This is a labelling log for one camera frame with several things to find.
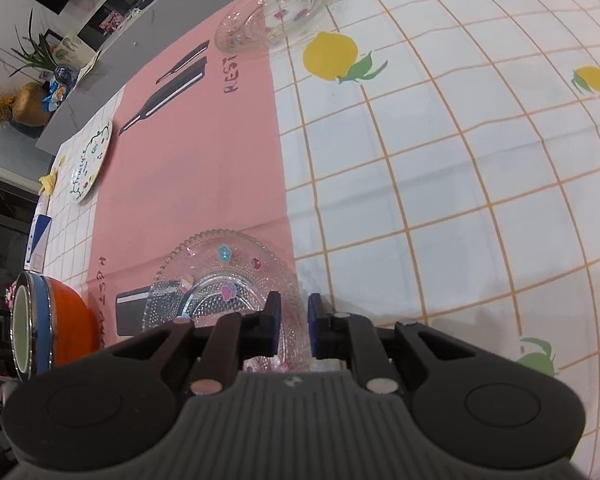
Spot white picture frame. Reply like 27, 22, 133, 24
55, 32, 98, 68

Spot blue steel bowl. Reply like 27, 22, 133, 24
10, 271, 57, 378

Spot blue snack bags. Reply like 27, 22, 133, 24
42, 77, 73, 113

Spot large clear glass plate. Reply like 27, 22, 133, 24
142, 229, 313, 373

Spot orange steel bowl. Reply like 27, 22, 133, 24
47, 277, 101, 367

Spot pink placemat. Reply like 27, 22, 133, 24
87, 0, 301, 356

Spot white checked lemon tablecloth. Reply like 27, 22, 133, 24
25, 0, 600, 461

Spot gold vase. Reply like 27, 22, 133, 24
12, 82, 51, 126

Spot dark glass cabinet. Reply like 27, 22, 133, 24
0, 170, 36, 411

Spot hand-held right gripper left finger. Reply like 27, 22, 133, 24
107, 291, 283, 396

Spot small clear glass plate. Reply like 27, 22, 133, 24
214, 0, 336, 52

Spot green potted plant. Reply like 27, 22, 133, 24
7, 7, 63, 78

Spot green ceramic bowl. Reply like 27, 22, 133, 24
12, 287, 31, 371

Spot white fruit pattern plate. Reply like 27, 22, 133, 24
66, 120, 113, 205

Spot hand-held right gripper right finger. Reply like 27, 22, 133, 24
307, 294, 481, 393

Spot banana peel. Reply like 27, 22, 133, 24
37, 157, 66, 195

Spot white and blue box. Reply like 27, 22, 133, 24
24, 214, 51, 273

